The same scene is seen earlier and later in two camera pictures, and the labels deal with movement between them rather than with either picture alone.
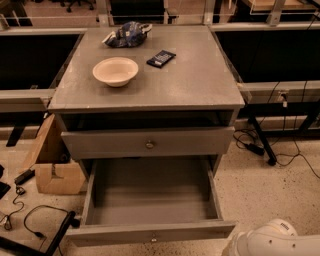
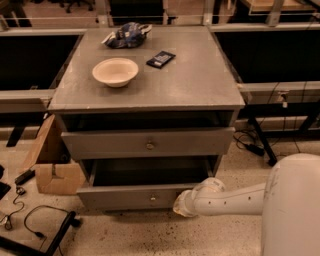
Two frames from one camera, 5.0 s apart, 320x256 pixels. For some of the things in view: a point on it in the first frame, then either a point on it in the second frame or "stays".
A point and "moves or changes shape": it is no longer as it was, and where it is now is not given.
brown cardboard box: x=56 y=171 stays
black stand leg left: x=70 y=221 stays
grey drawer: x=132 y=200 moves or changes shape
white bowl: x=116 y=71 stays
